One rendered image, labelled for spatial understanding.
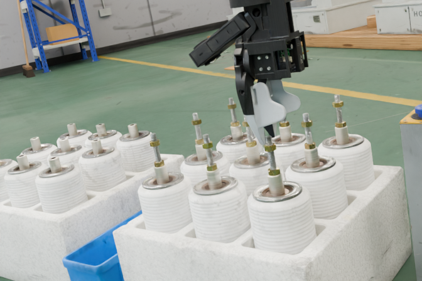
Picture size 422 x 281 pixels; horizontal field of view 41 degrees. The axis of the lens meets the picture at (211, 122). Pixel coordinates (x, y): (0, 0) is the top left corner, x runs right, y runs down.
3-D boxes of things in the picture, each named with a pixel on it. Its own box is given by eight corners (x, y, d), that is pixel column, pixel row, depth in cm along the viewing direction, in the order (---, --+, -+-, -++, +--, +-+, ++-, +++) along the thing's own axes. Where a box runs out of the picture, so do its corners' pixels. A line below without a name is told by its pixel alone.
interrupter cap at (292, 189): (281, 207, 80) (280, 203, 79) (242, 199, 85) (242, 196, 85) (313, 188, 84) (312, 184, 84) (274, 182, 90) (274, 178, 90)
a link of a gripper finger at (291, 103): (302, 137, 82) (290, 78, 79) (265, 138, 85) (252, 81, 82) (309, 128, 85) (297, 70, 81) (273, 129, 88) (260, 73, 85)
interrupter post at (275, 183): (278, 198, 83) (275, 177, 82) (266, 196, 85) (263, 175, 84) (289, 192, 85) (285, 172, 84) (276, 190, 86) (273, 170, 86)
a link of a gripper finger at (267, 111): (285, 148, 77) (279, 81, 76) (247, 148, 80) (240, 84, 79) (294, 143, 80) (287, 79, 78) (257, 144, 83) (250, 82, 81)
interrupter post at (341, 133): (340, 141, 104) (338, 124, 103) (352, 142, 102) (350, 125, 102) (333, 145, 103) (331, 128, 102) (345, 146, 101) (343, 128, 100)
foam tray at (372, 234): (247, 228, 134) (235, 157, 129) (412, 253, 109) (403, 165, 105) (132, 319, 104) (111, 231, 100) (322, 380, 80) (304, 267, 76)
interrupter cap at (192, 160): (193, 170, 104) (192, 166, 104) (179, 161, 111) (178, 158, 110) (229, 159, 106) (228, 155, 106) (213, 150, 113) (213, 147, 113)
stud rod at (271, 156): (275, 185, 84) (267, 137, 82) (271, 184, 85) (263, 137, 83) (280, 183, 84) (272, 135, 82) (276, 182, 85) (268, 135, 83)
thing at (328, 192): (341, 244, 103) (328, 151, 99) (365, 267, 94) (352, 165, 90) (292, 257, 102) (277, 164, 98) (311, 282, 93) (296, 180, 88)
